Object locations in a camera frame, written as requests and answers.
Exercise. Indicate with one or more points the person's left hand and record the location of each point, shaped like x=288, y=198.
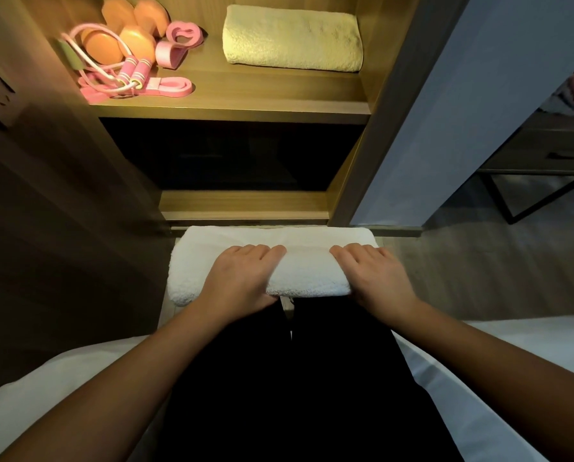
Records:
x=236, y=288

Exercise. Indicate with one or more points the person's right hand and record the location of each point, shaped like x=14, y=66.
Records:
x=378, y=288

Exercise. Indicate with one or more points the person's right little finger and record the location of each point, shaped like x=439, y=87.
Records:
x=389, y=262

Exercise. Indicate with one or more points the person's right middle finger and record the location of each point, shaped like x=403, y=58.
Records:
x=361, y=254

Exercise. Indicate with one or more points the person's left little finger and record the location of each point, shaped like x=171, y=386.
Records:
x=225, y=258

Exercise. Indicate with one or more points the person's left middle finger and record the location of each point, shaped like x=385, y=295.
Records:
x=257, y=254

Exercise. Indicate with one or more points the white towel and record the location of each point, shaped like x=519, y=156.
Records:
x=306, y=269

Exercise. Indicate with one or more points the person's right forearm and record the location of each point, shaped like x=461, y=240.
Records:
x=503, y=380

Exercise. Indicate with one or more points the person's left forearm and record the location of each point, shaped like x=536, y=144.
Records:
x=118, y=389

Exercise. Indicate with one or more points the black trousers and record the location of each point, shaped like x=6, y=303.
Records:
x=292, y=389

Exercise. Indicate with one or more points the wooden wardrobe shelf unit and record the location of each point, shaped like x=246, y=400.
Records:
x=248, y=98

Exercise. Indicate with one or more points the pink flat resistance band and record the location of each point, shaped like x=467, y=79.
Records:
x=171, y=85

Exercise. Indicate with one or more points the dark desk with drawer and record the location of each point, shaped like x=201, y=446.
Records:
x=532, y=149

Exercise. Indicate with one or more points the white bed sheet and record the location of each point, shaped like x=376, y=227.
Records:
x=556, y=336

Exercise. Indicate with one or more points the cream folded towel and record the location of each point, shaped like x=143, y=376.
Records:
x=292, y=38

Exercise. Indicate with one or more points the pink looped resistance band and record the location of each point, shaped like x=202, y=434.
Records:
x=181, y=36

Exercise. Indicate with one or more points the orange dumbbell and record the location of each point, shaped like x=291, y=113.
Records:
x=105, y=40
x=140, y=38

